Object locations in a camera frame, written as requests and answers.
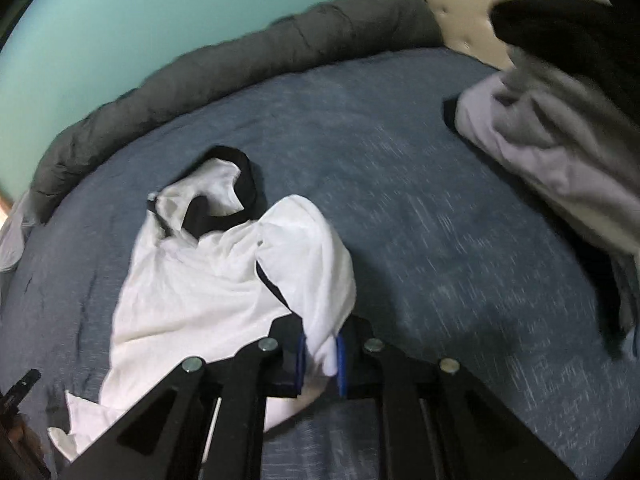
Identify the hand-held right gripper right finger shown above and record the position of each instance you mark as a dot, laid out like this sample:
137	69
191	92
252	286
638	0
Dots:
342	365

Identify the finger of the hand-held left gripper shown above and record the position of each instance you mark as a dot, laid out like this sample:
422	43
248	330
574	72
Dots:
22	385

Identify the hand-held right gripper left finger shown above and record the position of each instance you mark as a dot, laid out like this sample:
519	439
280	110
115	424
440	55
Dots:
299	360

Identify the white shirt with black trim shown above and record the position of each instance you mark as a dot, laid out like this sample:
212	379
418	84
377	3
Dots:
210	280

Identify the pile of folded clothes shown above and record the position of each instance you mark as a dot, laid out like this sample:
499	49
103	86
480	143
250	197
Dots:
550	135

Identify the blue bed cover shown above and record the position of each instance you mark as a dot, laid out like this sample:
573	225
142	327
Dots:
400	185

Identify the grey rolled duvet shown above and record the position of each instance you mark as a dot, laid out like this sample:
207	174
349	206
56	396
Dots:
240	70

